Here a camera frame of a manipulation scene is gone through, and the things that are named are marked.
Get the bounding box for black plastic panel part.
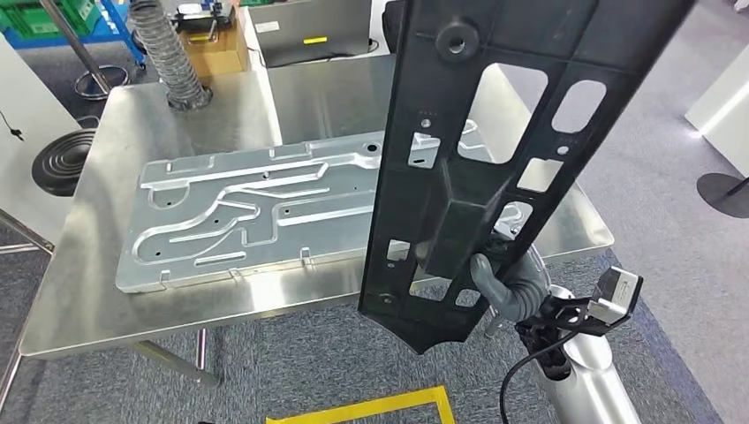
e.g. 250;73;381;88
357;0;698;356

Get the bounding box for stainless steel workbench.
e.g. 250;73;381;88
0;54;617;411

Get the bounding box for stamped sheet metal plate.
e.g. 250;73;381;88
114;119;493;295

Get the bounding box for grey metal box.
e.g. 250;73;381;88
247;0;375;70

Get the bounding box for cardboard box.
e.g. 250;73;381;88
177;20;252;83

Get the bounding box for black device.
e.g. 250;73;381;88
170;0;240;34

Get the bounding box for steel pole stand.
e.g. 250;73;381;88
37;0;131;102

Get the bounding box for blue metal cart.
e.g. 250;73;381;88
1;0;148;66

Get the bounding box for black ribbed round base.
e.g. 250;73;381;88
30;128;98;199

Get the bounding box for white board panel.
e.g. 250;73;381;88
0;34;83;247

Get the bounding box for white cabinet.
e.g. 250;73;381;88
683;43;749;178

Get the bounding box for green plastic bins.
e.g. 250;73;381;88
0;0;102;41

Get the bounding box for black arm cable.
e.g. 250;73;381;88
498;333;578;424

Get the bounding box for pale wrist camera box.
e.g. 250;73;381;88
587;266;645;329

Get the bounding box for grey ribbed flexible hose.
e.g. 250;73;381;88
128;0;214;112

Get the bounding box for thin black hanging cable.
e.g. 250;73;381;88
0;110;26;143

